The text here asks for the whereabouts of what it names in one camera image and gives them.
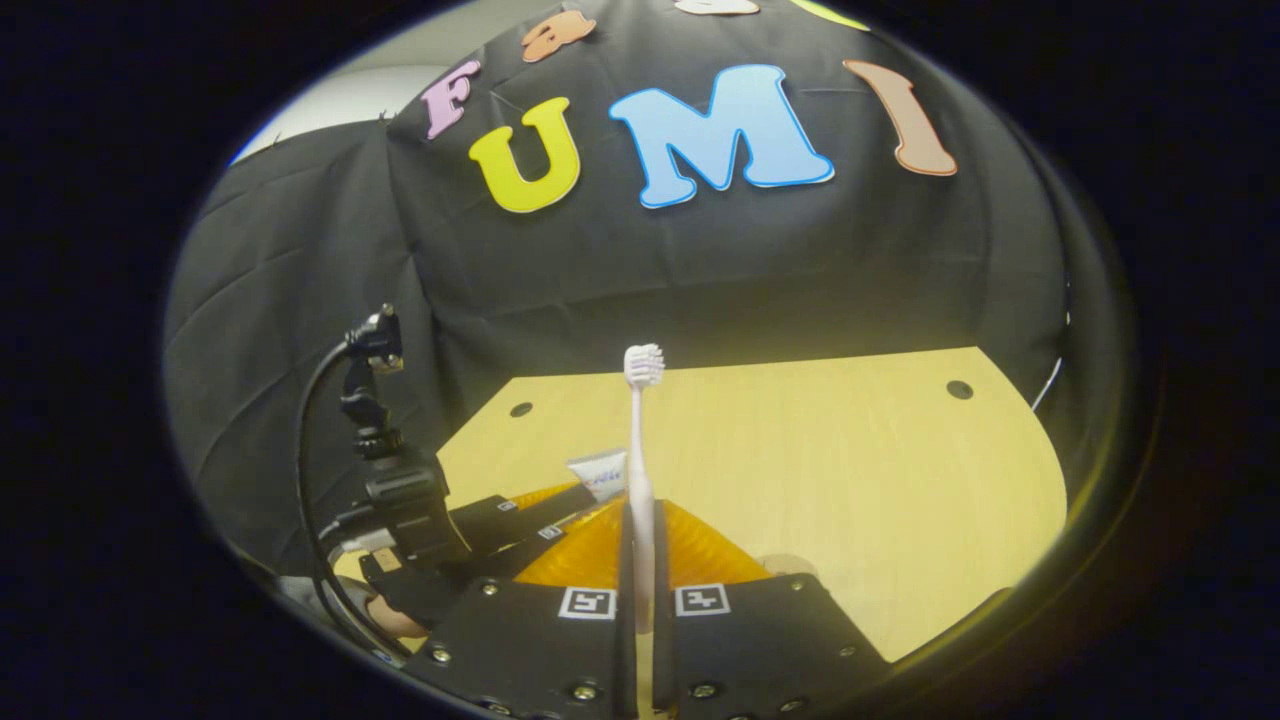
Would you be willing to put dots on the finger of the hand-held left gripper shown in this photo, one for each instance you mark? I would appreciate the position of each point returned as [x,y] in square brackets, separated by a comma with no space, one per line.
[510,555]
[485,515]

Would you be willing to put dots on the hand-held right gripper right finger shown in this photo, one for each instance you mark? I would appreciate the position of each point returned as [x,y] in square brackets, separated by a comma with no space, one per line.
[760,650]

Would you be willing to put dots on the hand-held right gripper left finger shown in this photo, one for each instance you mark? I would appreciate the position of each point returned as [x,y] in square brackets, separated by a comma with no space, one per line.
[530,650]

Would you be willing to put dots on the white toothpaste tube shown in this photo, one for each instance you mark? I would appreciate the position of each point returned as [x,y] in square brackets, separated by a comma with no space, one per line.
[600,473]

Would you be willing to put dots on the white toothbrush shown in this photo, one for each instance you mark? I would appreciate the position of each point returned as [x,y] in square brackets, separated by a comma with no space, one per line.
[640,480]

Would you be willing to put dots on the wooden desktop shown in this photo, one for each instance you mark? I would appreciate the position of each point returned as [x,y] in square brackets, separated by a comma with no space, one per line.
[850,480]

